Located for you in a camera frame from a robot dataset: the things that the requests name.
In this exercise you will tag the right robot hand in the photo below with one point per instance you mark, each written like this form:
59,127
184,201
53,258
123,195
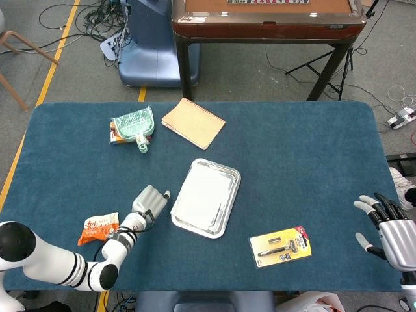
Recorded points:
399,240

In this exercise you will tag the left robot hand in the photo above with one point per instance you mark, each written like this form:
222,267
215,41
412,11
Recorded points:
149,201

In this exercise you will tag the rectangular metal tray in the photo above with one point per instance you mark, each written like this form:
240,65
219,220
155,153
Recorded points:
236,182

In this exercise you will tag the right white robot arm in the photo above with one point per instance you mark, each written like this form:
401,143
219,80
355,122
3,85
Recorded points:
409,286

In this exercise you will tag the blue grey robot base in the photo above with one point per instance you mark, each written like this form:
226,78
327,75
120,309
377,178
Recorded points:
152,48

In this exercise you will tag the white sneaker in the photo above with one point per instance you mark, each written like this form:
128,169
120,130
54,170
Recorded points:
403,187

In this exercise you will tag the orange snack bag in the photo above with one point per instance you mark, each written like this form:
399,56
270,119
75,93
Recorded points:
97,229

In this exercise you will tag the small orange blue box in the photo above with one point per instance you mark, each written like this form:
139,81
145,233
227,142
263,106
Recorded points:
115,139

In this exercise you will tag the black foot pedal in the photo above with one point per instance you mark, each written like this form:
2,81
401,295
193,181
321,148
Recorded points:
403,162

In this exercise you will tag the kraft spiral notebook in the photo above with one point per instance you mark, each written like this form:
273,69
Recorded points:
195,123

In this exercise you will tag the grey robot torso base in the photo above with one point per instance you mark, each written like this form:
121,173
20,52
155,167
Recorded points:
204,300

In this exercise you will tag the razor blister pack yellow card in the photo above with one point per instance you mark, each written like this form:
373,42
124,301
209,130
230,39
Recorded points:
281,247

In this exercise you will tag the white grey power strip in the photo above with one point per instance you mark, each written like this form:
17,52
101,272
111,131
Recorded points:
401,118

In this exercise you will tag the blue table cloth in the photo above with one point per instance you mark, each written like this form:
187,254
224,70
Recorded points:
292,162

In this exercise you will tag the white power strip with plugs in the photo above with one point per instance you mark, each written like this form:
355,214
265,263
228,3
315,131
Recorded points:
110,47

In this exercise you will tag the black tripod stand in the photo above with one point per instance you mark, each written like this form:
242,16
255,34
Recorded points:
345,71

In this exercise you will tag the brown mahjong table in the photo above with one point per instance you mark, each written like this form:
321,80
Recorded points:
269,26

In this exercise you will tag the face-up mahjong tile row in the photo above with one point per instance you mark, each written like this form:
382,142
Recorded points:
268,1

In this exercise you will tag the wooden chair frame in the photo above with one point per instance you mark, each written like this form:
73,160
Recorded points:
13,36

